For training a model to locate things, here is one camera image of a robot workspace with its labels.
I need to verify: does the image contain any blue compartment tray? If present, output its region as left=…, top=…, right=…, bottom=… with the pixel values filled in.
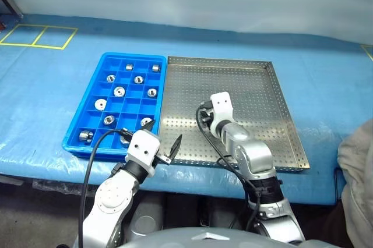
left=61, top=52, right=168, bottom=161

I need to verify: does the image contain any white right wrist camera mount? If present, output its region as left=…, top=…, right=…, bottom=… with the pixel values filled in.
left=209, top=92, right=235, bottom=137

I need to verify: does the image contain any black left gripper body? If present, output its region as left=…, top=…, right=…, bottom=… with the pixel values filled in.
left=152, top=154, right=172, bottom=171

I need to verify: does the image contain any person in beige clothing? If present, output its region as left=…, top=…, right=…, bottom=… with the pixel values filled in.
left=337, top=119, right=373, bottom=248

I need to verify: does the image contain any blue plastic table cover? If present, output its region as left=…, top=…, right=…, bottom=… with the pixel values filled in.
left=0, top=12, right=373, bottom=207

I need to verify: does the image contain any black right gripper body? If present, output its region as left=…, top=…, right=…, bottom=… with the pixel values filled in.
left=202, top=107, right=218, bottom=131

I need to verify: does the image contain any metal frame post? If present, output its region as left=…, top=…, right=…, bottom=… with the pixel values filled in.
left=0, top=0, right=24, bottom=19

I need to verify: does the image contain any grey robot torso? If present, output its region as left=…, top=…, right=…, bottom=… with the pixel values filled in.
left=116, top=226, right=330, bottom=248

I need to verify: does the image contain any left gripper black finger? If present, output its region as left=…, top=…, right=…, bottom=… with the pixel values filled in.
left=168, top=134, right=184, bottom=162
left=139, top=119, right=156, bottom=133

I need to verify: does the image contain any perforated metal tray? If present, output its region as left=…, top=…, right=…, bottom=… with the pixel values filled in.
left=157, top=55, right=310, bottom=175

